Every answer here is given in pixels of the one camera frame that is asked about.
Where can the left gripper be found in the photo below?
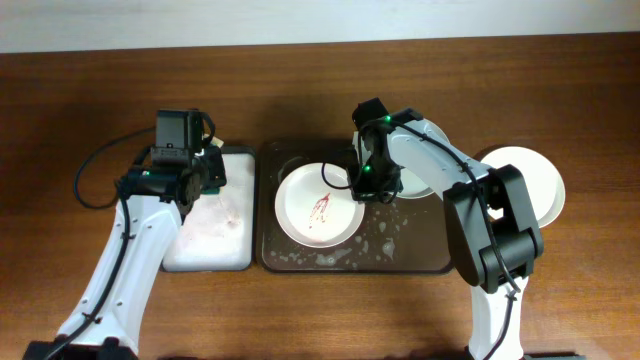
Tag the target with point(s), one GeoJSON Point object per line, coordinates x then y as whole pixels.
{"type": "Point", "coordinates": [214, 159]}

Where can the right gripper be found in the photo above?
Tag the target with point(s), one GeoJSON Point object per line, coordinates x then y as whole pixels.
{"type": "Point", "coordinates": [362, 193]}

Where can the pale blue-grey plate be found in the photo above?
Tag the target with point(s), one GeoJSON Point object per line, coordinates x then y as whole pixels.
{"type": "Point", "coordinates": [413, 186]}

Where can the white plate red stain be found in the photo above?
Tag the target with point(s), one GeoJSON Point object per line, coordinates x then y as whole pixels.
{"type": "Point", "coordinates": [313, 207]}

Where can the white-green plate red stain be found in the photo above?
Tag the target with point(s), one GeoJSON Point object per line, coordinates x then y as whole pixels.
{"type": "Point", "coordinates": [543, 180]}

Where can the green yellow scrub sponge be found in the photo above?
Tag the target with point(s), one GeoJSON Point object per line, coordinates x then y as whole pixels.
{"type": "Point", "coordinates": [210, 190]}

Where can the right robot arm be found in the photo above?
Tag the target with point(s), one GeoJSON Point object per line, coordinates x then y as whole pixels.
{"type": "Point", "coordinates": [492, 234]}

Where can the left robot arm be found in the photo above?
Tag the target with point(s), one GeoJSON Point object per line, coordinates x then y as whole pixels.
{"type": "Point", "coordinates": [154, 198]}

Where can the small tray with white foam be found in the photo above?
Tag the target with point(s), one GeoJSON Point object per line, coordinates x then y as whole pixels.
{"type": "Point", "coordinates": [218, 233]}

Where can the large brown plastic tray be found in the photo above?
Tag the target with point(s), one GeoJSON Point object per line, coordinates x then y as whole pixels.
{"type": "Point", "coordinates": [405, 237]}

